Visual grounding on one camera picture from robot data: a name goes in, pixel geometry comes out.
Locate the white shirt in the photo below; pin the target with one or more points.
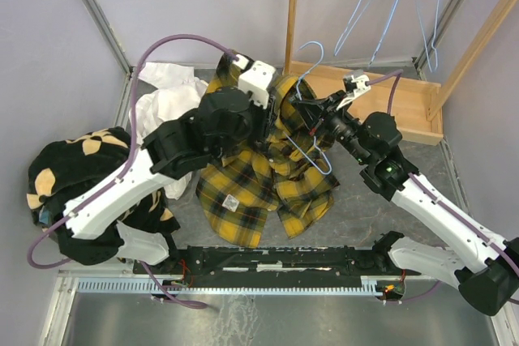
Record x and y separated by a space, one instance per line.
176 91

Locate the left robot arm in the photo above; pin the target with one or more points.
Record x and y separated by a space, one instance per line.
223 120

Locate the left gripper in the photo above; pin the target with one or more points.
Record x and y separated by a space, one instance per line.
265 119

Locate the white slotted cable duct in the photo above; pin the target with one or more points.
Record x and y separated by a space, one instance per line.
367 288

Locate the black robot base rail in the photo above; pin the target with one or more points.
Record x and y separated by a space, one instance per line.
337 266

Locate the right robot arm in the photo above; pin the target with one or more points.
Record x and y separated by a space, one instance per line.
480 264

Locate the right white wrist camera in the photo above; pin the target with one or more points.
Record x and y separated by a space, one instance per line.
356 85

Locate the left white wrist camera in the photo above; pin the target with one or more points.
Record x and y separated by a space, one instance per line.
255 79

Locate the yellow plaid shirt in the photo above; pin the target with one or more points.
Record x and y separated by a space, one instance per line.
289 176

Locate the black floral blanket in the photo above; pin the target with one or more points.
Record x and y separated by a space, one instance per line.
68 168

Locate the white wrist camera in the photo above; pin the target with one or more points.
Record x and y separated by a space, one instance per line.
356 85
255 79

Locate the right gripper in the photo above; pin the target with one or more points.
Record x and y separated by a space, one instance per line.
312 111

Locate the wooden clothes rack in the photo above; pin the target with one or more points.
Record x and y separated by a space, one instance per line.
419 106

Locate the aluminium corner post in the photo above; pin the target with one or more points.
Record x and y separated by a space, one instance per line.
107 34

